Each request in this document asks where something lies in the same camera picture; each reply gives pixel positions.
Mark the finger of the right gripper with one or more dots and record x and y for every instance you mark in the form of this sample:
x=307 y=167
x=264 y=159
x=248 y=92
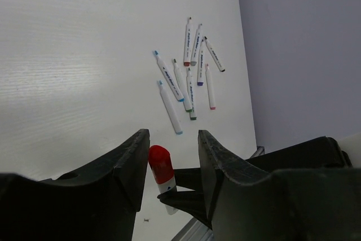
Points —
x=192 y=201

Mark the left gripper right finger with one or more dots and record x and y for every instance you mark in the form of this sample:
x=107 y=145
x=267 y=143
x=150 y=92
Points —
x=244 y=202

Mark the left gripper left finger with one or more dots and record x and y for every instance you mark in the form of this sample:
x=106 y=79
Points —
x=98 y=201

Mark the light blue capped pen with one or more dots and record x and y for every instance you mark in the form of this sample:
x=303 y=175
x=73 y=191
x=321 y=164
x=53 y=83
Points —
x=170 y=108

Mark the pink capped pen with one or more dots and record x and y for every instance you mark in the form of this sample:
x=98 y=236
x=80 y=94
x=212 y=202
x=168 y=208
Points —
x=209 y=82

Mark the grey pen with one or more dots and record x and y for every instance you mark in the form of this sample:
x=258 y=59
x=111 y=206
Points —
x=196 y=45

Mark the purple capped pen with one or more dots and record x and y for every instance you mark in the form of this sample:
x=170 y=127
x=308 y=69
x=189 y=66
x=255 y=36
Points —
x=200 y=70

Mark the dark red capped pen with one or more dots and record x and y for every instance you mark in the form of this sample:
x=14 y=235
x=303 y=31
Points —
x=187 y=43

